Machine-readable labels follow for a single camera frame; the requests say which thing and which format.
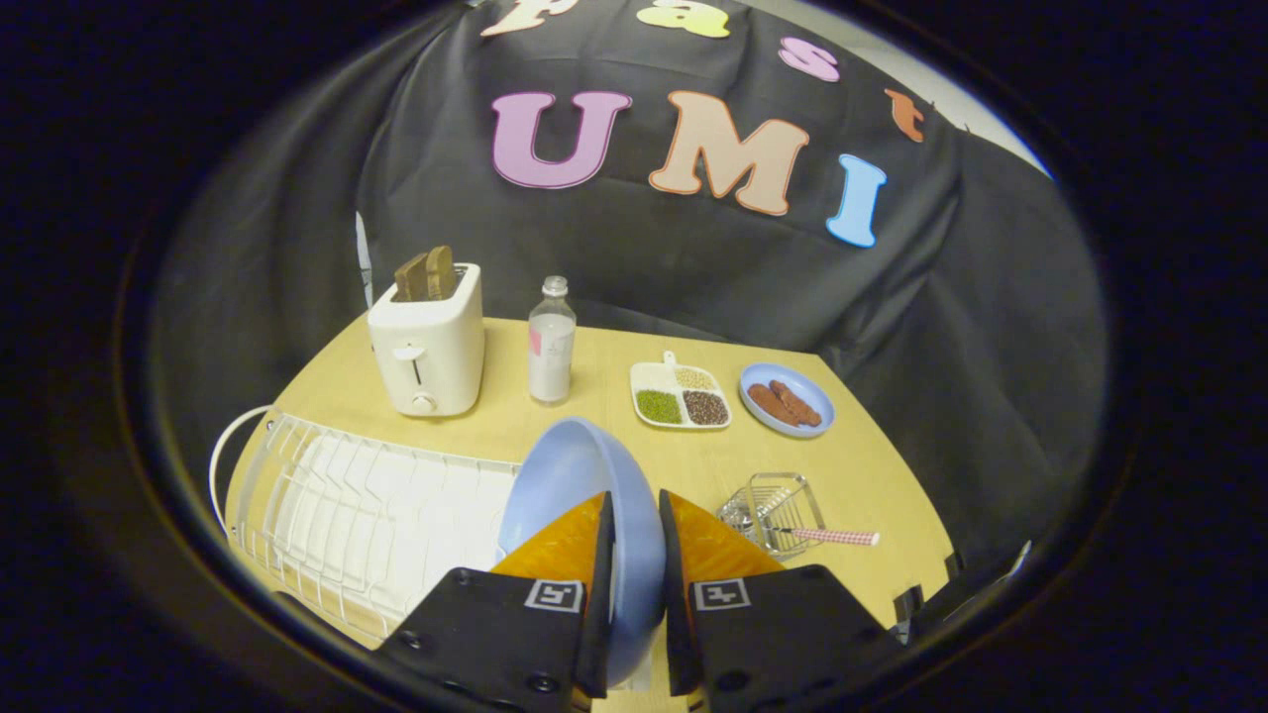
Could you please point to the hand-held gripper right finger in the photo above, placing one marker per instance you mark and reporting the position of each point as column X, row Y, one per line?
column 675, row 594

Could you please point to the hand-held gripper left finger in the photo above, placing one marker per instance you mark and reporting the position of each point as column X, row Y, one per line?
column 597, row 594

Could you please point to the light blue plate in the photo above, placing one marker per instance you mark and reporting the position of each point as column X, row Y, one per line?
column 580, row 465

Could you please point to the small blue sausage plate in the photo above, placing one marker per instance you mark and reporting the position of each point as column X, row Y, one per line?
column 788, row 399

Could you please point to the white divided grain tray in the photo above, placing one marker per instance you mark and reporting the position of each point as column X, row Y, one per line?
column 682, row 396

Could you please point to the brown sausage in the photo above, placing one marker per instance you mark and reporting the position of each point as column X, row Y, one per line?
column 796, row 402
column 772, row 405

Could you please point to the clear plastic bottle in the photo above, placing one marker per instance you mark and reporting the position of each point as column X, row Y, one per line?
column 551, row 347

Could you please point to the white toaster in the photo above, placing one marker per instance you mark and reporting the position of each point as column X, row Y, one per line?
column 428, row 347

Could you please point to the black backdrop cloth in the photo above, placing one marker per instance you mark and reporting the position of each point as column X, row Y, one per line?
column 693, row 248

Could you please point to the brown toast slice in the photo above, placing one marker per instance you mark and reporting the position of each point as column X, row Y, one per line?
column 412, row 277
column 442, row 271

